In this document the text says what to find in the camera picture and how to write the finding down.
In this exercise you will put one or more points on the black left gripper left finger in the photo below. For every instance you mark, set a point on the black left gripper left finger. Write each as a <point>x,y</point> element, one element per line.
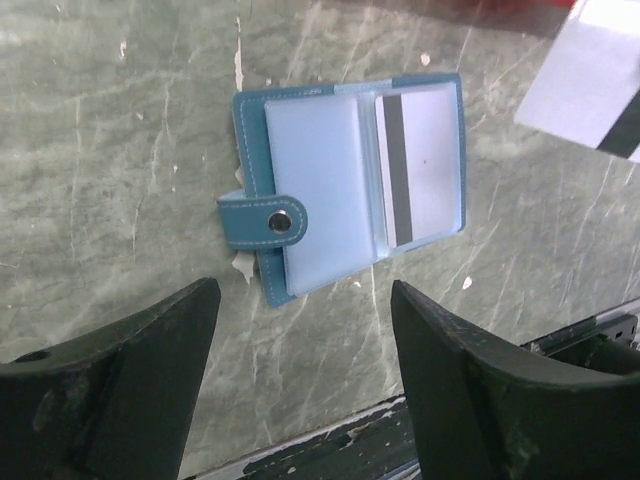
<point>115,403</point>

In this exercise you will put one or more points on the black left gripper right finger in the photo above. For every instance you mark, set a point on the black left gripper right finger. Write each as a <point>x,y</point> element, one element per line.
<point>563,406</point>

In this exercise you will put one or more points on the blue card holder wallet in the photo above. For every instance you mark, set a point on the blue card holder wallet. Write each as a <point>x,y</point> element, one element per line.
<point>311,207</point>

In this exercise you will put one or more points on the white stripe card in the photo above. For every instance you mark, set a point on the white stripe card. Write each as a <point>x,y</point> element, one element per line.
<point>419,156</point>
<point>587,89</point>

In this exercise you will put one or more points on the red plastic bin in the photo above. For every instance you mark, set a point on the red plastic bin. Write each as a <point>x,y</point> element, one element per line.
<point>517,5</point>

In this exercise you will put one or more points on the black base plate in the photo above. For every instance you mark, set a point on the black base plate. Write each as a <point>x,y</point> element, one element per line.
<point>378,443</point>

